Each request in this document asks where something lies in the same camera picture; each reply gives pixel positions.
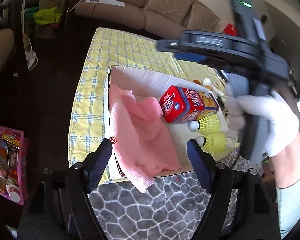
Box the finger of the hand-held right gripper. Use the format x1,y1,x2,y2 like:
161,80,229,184
174,52,210,64
157,39,184,53

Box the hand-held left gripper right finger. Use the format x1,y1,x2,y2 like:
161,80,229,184
186,139,278,240

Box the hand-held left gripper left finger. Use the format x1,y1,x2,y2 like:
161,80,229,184
16,139,113,240

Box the yellow shuttlecock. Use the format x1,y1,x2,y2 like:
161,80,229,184
189,114,220,133
195,132,227,153

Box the white cardboard box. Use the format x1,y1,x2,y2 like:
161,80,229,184
104,65,240,182

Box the red biscuit box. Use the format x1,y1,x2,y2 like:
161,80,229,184
159,85,220,124

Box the pink towel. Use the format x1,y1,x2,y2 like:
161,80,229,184
108,84,183,193

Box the person's right hand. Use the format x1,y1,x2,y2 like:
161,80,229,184
225,82,300,158

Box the red cardboard box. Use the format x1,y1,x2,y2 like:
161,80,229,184
224,23,238,36

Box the yellow checked quilted mat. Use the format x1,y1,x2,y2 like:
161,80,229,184
68,27,232,188

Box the brown sofa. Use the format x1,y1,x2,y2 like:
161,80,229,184
74,0,222,36

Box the grey patterned blanket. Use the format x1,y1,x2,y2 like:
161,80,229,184
86,144,267,240

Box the white paper sheets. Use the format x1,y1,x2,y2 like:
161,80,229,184
85,0,126,7

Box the pink plastic basket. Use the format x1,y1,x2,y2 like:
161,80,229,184
0,126,30,206

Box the yellow-green bag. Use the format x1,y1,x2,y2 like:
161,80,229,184
33,6,66,27

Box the white desk lamp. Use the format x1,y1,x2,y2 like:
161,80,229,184
20,0,38,71

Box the brown chair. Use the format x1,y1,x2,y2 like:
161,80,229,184
0,29,15,93

